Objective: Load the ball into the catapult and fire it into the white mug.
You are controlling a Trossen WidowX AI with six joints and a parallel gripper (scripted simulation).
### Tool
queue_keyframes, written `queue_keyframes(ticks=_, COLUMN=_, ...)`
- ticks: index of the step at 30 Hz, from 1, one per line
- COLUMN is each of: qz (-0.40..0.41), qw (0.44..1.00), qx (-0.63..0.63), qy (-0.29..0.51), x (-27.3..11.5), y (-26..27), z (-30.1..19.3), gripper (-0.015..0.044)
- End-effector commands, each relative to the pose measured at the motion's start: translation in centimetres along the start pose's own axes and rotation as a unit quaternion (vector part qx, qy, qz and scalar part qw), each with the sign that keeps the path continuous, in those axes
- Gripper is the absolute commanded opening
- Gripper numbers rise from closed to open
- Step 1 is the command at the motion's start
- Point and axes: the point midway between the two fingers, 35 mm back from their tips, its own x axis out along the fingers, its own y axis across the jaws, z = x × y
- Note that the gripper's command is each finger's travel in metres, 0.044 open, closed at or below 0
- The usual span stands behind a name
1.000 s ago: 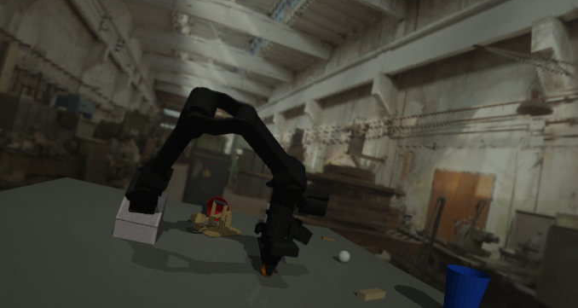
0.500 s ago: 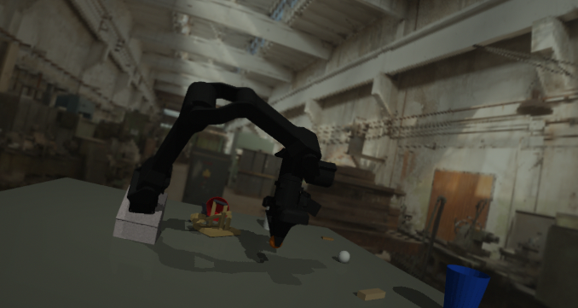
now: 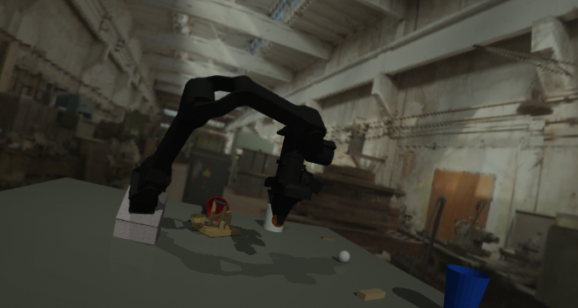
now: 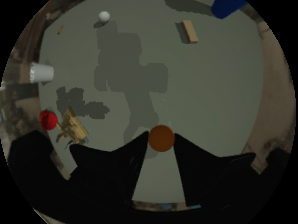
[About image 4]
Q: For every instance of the brown ball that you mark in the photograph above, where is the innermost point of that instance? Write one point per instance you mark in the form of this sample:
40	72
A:
161	138

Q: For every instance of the tan rectangular block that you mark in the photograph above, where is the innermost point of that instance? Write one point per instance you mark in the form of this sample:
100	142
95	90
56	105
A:
189	31

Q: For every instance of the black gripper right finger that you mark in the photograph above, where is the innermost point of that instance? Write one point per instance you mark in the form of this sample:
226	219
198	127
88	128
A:
201	170

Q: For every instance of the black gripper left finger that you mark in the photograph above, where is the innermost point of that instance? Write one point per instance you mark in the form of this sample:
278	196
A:
123	164

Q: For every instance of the grey ball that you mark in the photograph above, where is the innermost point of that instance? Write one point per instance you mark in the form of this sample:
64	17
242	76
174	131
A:
103	17

